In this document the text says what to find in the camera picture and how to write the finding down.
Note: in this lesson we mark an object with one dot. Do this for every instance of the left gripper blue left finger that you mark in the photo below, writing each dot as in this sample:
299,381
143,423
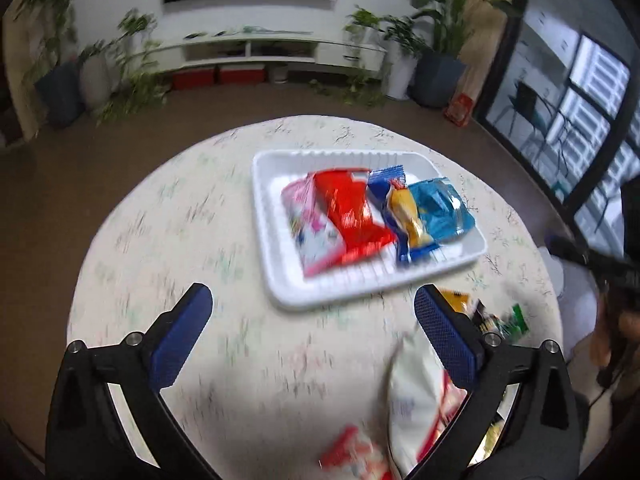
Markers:
174,334

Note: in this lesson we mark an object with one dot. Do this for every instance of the left red storage box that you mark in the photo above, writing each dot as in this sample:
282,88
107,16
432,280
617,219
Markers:
193,79

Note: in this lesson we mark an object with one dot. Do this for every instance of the black balcony chair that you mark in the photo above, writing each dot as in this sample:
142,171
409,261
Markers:
528,104

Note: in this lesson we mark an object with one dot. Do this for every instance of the large leaf plant dark pot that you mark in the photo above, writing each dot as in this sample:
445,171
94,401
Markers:
453,25

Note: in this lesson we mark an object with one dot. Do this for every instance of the orange snack packet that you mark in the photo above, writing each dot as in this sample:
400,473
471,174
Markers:
460,302

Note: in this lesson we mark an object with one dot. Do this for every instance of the trailing pothos plant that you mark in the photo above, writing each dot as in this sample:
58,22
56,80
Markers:
354,68
140,84

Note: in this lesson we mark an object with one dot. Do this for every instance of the red carton on floor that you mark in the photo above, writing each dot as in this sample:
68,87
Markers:
459,110

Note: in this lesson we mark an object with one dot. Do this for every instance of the trailing pothos plant right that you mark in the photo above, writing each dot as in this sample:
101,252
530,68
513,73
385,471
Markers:
354,68

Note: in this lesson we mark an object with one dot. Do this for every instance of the white round stool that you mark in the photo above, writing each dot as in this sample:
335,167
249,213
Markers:
555,270

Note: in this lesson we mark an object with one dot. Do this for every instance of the pink cartoon snack packet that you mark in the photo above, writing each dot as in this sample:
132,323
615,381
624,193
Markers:
318,242

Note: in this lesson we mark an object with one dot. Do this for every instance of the trailing pothos plant left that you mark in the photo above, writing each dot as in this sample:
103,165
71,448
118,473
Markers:
140,84

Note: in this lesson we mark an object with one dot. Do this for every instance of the light blue snack packet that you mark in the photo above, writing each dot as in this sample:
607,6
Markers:
441,209

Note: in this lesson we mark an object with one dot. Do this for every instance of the white tv console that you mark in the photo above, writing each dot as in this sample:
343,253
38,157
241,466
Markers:
204,50

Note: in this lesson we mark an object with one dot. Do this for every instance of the gold snack packet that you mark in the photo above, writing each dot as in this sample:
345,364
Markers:
489,441

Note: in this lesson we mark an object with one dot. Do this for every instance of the floral round tablecloth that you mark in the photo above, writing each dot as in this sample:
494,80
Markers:
284,364

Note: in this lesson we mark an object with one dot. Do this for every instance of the green red candy packet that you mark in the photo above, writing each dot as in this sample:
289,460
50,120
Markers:
513,326

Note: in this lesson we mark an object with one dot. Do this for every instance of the tall plant dark pot left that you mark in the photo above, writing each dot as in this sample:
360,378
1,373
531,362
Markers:
54,72

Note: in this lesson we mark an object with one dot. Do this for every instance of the right red storage box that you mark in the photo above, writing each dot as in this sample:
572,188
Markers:
251,73

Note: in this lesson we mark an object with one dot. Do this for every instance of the red storage box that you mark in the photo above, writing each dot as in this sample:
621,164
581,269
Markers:
193,79
251,73

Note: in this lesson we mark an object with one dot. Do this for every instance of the small pot under console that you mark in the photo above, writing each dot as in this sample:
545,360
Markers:
278,74

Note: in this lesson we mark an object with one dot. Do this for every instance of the person's right hand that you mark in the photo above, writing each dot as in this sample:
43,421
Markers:
614,340

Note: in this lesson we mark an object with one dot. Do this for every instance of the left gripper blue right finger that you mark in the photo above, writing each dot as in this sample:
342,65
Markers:
452,335

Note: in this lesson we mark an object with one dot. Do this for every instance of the white red snack bag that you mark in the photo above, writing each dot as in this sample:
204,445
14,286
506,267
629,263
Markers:
422,400

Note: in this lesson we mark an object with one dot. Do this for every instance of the blue yellow snack packet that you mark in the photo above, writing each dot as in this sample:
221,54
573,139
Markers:
402,214

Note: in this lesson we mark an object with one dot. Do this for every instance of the white plastic tray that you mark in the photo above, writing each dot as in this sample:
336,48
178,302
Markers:
273,171

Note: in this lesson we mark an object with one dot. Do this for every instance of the red peach candy packet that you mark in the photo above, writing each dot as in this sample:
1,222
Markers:
355,452

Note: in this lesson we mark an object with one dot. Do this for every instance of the plant in white ribbed pot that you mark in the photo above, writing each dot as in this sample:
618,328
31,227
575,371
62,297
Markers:
94,76

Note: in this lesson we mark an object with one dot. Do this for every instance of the plant in white pot right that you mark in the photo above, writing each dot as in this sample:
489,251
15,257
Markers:
404,48

